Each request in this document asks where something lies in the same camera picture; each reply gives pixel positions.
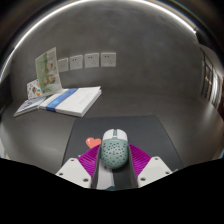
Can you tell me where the small colourful printed card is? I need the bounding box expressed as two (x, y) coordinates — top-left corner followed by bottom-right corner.
(26, 78), (43, 100)

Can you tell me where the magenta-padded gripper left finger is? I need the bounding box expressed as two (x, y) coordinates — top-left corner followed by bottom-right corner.
(55, 144), (116, 191)

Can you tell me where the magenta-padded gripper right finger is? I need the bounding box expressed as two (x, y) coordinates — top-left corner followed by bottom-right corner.
(114, 143), (173, 191)

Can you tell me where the pale green perforated computer mouse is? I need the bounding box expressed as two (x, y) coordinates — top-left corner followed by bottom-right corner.
(100, 128), (130, 170)

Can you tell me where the white wall socket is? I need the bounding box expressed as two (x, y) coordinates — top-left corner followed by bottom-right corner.
(68, 54), (84, 71)
(83, 52), (101, 70)
(56, 57), (70, 73)
(100, 51), (118, 69)

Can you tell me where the green printed leaflet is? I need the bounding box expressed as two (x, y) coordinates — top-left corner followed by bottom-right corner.
(34, 46), (64, 98)

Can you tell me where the thin grey booklet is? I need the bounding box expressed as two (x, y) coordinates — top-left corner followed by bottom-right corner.
(13, 96), (47, 118)

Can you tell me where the white book with blue stripe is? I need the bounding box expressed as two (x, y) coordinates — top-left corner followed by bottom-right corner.
(38, 85), (103, 119)

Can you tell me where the dark framed glass door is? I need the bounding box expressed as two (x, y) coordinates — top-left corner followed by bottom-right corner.
(199, 44), (224, 109)

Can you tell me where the black mouse pad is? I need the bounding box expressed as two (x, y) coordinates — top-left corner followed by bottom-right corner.
(62, 115), (185, 172)

